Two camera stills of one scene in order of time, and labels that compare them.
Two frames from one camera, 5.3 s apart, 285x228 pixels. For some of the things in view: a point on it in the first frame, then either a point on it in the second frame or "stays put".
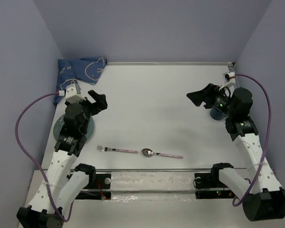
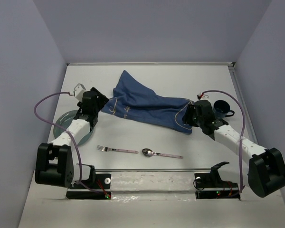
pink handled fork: (103, 148) stays put
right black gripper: (206, 95) -> (187, 118)
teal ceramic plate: (60, 123) stays put
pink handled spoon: (147, 153) stays put
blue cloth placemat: (71, 71) -> (131, 99)
